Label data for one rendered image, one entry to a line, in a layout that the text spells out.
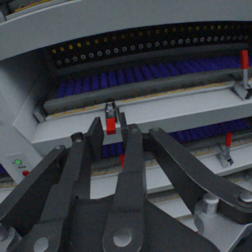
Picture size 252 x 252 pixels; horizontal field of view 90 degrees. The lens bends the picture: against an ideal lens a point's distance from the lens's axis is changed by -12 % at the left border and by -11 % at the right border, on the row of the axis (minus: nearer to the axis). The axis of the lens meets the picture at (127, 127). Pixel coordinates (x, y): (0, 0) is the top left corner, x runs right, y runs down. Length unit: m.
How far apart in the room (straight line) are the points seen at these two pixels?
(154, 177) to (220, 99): 0.24
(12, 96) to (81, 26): 0.16
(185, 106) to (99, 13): 0.20
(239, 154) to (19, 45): 0.54
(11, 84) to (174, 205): 0.55
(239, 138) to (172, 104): 0.29
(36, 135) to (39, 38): 0.17
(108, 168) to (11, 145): 0.24
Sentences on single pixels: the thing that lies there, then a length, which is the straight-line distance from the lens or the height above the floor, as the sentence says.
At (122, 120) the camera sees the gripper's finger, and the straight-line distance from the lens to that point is 0.16.
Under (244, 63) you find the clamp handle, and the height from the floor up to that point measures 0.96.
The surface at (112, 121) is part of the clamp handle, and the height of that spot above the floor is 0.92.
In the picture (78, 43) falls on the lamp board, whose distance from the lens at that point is 0.38.
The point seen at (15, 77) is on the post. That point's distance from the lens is 0.32.
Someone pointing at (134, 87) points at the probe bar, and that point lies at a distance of 0.29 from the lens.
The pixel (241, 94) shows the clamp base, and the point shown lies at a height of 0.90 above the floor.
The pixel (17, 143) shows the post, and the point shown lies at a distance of 0.32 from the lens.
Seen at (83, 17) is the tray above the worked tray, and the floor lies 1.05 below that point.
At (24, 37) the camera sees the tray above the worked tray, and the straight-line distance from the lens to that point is 0.26.
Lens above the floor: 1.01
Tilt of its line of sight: 30 degrees down
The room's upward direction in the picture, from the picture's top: 10 degrees counter-clockwise
